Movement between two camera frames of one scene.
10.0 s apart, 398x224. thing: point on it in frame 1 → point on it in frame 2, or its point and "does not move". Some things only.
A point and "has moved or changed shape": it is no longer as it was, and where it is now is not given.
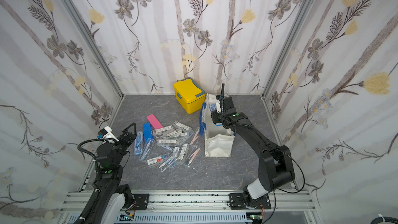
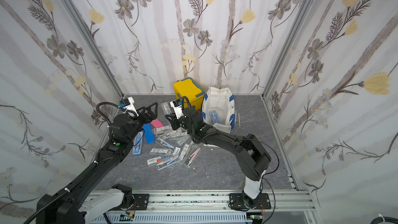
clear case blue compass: (138, 143) does not move
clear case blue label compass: (212, 107) has moved or changed shape
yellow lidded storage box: (190, 94) does not move
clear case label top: (161, 130) → (166, 108)
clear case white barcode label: (183, 151) does not move
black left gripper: (131, 138) → (151, 116)
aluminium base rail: (198, 201) does not move
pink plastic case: (154, 122) does not move
